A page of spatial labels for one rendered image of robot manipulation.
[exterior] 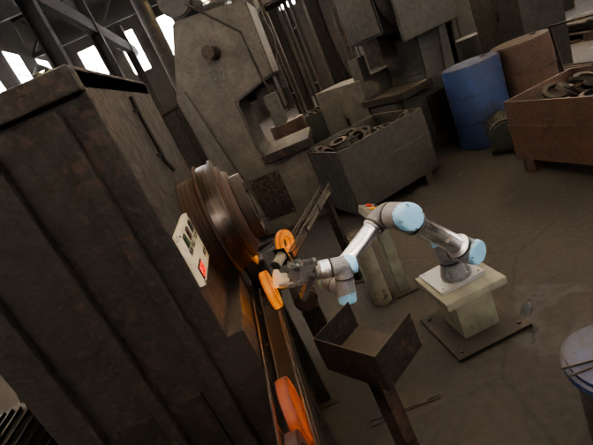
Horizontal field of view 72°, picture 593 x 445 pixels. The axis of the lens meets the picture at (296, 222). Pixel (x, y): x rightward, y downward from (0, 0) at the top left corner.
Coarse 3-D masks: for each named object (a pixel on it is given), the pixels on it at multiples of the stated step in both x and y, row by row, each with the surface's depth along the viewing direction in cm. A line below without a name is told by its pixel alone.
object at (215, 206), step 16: (208, 160) 163; (208, 176) 152; (208, 192) 148; (208, 208) 147; (224, 208) 146; (224, 224) 147; (224, 240) 149; (240, 240) 149; (240, 256) 155; (256, 256) 174
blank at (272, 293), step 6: (264, 270) 160; (264, 276) 154; (270, 276) 164; (264, 282) 153; (270, 282) 154; (264, 288) 152; (270, 288) 152; (276, 288) 166; (270, 294) 152; (276, 294) 155; (270, 300) 152; (276, 300) 152; (276, 306) 154
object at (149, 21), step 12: (132, 0) 822; (144, 0) 825; (144, 12) 828; (144, 24) 837; (156, 24) 842; (156, 36) 843; (156, 48) 852; (168, 48) 857; (168, 60) 859; (168, 72) 871
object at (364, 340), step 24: (336, 336) 145; (360, 336) 147; (384, 336) 143; (408, 336) 129; (336, 360) 135; (360, 360) 124; (384, 360) 121; (408, 360) 129; (384, 384) 122; (384, 408) 145; (408, 432) 149
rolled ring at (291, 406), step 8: (280, 384) 112; (288, 384) 114; (280, 392) 110; (288, 392) 109; (296, 392) 123; (280, 400) 108; (288, 400) 108; (296, 400) 121; (288, 408) 106; (296, 408) 120; (288, 416) 106; (296, 416) 106; (304, 416) 119; (288, 424) 105; (296, 424) 105; (304, 424) 117; (304, 432) 106
